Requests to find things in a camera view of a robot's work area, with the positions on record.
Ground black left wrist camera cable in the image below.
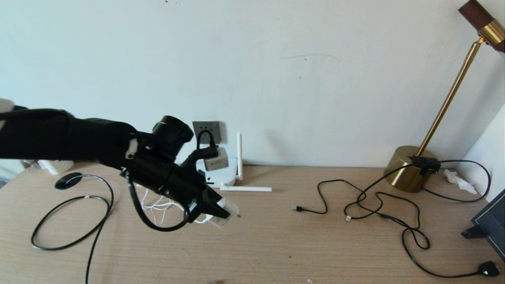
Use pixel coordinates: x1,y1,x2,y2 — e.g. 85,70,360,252
125,129,218,232

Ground black ethernet cable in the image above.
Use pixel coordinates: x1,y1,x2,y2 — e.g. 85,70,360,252
32,174,115,284

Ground black clip on lamp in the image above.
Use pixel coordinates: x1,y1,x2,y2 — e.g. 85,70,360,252
408,157,441,176

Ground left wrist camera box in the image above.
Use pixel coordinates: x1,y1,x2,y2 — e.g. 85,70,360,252
203,147,229,172

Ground crumpled white tissue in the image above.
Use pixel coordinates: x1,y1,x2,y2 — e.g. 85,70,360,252
443,169,478,195

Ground black cable with white tip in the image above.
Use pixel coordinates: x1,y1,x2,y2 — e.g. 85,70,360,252
345,192,421,231

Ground brass desk lamp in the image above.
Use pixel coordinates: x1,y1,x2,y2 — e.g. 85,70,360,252
383,0,505,193

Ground grey wall socket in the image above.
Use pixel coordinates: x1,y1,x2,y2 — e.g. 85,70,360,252
193,121,222,144

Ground black USB cable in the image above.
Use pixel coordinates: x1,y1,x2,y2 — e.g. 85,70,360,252
292,180,382,217

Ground black lamp power cable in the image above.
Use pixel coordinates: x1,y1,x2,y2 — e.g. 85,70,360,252
345,160,501,278

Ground white paper roll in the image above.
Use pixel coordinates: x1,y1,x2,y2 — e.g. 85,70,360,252
37,159,75,175

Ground black plastic stand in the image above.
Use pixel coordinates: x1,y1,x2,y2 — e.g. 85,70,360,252
461,226,486,240

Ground white router with four antennas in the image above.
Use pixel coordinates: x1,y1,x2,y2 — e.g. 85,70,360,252
196,132,273,192

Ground black oval desk grommet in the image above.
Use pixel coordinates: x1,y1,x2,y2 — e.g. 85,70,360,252
56,173,84,191

